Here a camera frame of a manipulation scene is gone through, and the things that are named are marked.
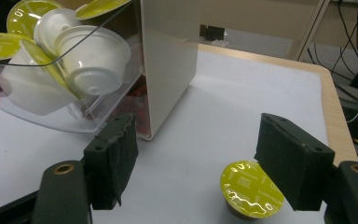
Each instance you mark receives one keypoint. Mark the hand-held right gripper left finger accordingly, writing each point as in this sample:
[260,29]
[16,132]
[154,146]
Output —
[112,158]

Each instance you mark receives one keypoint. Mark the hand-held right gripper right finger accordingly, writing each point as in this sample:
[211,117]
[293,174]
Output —
[292,161]

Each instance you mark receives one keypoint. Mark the yellow-green lidded coffee capsule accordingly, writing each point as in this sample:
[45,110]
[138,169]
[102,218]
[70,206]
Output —
[248,189]

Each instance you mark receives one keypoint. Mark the clear drawer with red knob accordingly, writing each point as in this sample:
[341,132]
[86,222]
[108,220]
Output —
[43,121]

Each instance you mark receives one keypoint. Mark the wooden table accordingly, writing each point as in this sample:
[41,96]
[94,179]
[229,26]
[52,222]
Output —
[338,118]

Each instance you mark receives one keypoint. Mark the pile of white coffee capsules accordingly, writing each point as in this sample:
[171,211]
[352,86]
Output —
[93,62]

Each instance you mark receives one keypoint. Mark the small black object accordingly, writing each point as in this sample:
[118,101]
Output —
[213,32]

